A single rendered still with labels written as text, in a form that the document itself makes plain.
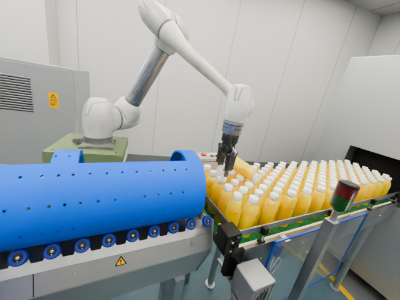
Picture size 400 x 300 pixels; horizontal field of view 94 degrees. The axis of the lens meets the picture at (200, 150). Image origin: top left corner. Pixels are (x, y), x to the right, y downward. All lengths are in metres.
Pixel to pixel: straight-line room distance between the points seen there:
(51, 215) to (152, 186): 0.26
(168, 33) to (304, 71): 3.76
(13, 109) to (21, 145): 0.34
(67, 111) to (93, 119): 1.07
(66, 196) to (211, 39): 3.25
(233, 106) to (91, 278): 0.78
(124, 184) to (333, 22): 4.68
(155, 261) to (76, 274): 0.25
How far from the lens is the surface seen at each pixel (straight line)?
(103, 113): 1.17
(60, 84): 2.21
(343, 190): 0.83
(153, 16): 1.00
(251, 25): 3.86
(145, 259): 0.81
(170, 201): 0.65
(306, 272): 1.03
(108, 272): 0.81
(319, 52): 4.69
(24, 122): 2.40
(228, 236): 0.75
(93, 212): 0.63
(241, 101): 0.79
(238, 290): 0.91
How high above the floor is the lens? 1.49
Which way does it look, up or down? 18 degrees down
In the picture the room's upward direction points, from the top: 10 degrees clockwise
